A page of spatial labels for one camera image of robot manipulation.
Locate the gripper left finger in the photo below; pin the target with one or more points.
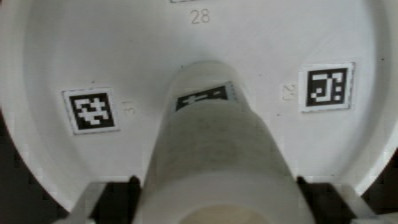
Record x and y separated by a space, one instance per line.
107 203

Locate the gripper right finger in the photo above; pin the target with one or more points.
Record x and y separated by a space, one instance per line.
336 205

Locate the white table leg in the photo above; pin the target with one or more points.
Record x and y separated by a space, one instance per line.
219 181

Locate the white round table top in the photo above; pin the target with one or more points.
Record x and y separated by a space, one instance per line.
94 51

